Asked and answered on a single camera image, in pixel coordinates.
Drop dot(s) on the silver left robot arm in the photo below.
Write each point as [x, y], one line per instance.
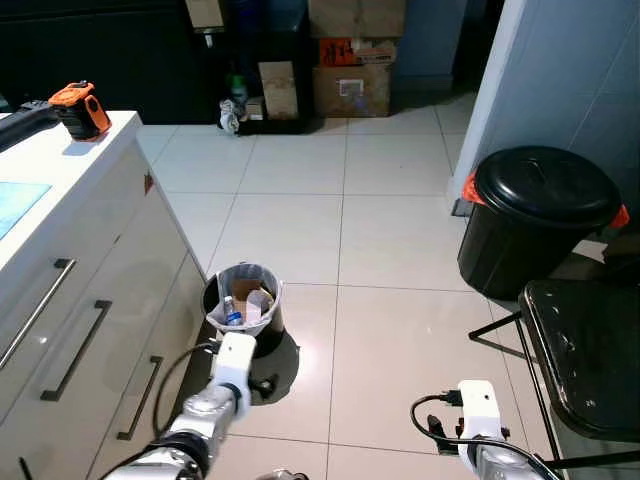
[205, 410]

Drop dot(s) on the small black waste bucket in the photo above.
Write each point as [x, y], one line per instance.
[272, 335]

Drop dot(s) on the clear plastic bottle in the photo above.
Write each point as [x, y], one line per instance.
[232, 315]

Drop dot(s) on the grey bucket liner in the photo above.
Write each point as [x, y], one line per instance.
[214, 312]

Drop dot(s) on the grey robot leg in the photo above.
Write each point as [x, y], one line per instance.
[280, 475]

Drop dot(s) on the black metal chair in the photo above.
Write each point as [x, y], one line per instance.
[585, 350]

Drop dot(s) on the white drawer cabinet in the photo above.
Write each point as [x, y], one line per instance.
[120, 260]

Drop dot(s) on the black lidded trash bin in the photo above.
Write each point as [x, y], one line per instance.
[530, 240]

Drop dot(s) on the orange bin liner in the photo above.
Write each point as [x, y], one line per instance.
[472, 190]

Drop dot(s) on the white crumpled bag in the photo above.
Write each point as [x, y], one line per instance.
[232, 118]

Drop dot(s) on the small beige cardboard box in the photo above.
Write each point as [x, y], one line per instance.
[278, 90]

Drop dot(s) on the taped brown cardboard box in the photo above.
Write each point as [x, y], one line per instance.
[350, 95]

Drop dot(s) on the blue mat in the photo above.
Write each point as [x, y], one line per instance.
[15, 205]

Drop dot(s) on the orange black handheld device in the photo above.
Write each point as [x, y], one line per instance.
[85, 105]

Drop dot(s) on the black shelf unit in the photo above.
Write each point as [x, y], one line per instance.
[250, 45]

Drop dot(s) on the orange printed box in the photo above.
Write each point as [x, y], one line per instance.
[340, 52]

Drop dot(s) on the black sideboard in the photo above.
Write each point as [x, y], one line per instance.
[100, 50]

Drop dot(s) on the plain brown cardboard box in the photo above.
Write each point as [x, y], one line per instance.
[355, 18]

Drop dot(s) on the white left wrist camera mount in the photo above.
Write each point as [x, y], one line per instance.
[235, 360]

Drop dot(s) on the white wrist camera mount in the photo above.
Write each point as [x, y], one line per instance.
[480, 405]
[235, 360]

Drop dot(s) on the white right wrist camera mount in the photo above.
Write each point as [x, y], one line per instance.
[480, 405]

